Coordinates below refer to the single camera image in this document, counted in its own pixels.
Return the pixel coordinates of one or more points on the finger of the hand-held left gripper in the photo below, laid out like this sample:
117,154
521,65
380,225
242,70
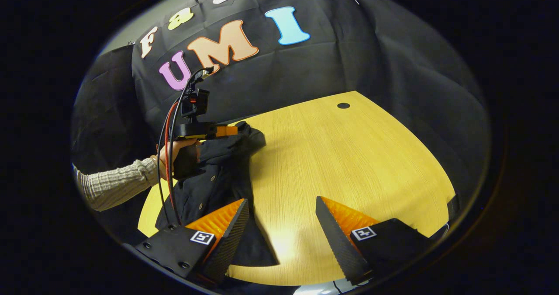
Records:
227,131

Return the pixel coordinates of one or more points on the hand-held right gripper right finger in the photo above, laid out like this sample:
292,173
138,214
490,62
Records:
343,247

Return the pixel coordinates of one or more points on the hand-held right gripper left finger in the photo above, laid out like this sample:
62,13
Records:
231,242

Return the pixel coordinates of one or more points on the black buttoned garment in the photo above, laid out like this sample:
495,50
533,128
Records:
227,172

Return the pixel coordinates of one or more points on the black table edge clamp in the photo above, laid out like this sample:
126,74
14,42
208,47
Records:
453,207

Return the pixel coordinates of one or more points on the black round table grommet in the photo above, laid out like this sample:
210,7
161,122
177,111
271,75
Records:
343,105

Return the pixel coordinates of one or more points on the black backdrop cloth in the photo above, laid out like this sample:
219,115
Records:
349,67

